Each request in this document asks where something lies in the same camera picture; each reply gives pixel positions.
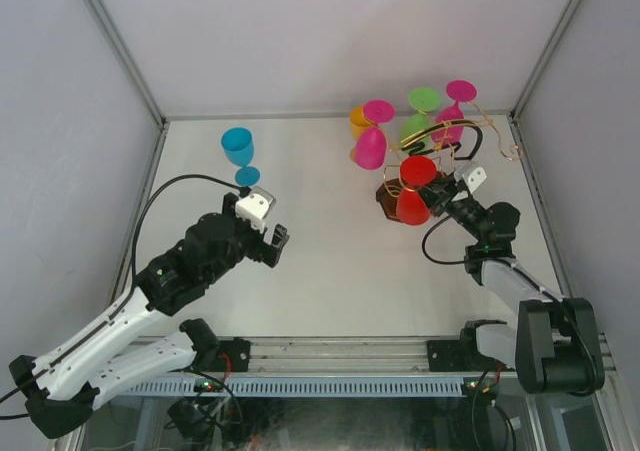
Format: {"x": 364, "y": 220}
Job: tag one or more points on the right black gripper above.
{"x": 432, "y": 194}

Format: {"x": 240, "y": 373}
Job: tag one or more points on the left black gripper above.
{"x": 262, "y": 251}

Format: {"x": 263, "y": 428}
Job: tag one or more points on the red plastic wine glass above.
{"x": 415, "y": 173}

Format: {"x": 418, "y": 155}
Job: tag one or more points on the gold wire wine glass rack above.
{"x": 422, "y": 144}

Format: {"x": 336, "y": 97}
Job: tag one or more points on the pink wine glass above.
{"x": 378, "y": 112}
{"x": 459, "y": 91}

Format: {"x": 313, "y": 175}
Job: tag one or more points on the green plastic wine glass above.
{"x": 423, "y": 101}

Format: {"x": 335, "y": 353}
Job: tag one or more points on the orange plastic wine glass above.
{"x": 359, "y": 126}

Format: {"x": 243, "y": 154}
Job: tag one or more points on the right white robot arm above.
{"x": 553, "y": 344}

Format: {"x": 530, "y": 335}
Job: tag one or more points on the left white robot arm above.
{"x": 66, "y": 385}

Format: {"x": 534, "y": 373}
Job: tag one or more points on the blue plastic wine glass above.
{"x": 238, "y": 146}

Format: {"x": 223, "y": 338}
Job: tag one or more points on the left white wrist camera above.
{"x": 255, "y": 208}

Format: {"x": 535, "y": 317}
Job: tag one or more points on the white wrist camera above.
{"x": 469, "y": 177}
{"x": 255, "y": 208}

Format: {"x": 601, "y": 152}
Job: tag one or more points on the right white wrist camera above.
{"x": 469, "y": 177}

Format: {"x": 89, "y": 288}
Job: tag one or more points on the aluminium front rail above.
{"x": 340, "y": 355}

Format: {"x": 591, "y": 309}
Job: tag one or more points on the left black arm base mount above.
{"x": 228, "y": 355}

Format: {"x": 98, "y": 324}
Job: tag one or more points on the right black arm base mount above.
{"x": 457, "y": 356}

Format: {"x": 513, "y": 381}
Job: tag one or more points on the grey slotted cable duct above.
{"x": 302, "y": 387}

